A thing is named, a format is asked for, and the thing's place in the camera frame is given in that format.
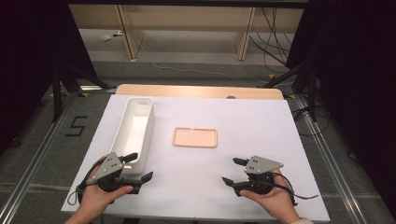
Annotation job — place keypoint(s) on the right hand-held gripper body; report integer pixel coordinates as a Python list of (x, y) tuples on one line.
[(261, 165)]

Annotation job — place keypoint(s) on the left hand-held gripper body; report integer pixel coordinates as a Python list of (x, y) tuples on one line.
[(109, 165)]

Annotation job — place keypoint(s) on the white plastic bin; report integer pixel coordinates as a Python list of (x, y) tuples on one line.
[(134, 133)]

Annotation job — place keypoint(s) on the person's left hand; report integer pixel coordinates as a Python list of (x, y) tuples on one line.
[(95, 199)]

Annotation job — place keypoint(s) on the person's right hand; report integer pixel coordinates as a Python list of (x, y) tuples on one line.
[(280, 199)]

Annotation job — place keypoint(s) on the white board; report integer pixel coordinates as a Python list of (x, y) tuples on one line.
[(218, 180)]

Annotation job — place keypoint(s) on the dark table grommet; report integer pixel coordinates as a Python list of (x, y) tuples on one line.
[(231, 97)]

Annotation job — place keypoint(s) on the wooden table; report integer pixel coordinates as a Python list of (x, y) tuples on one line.
[(199, 91)]

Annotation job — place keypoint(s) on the black metal stand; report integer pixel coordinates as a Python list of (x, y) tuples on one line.
[(312, 93), (56, 93)]

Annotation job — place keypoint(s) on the small white floor object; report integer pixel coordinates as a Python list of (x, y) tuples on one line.
[(106, 38)]

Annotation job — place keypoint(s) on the dark curtain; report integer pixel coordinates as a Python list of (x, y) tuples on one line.
[(358, 77), (28, 62)]

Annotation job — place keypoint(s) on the pale wooden shelf unit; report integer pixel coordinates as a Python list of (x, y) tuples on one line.
[(186, 15)]

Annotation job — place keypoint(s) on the metal floor rail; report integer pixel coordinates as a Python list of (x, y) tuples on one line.
[(34, 161), (336, 168)]

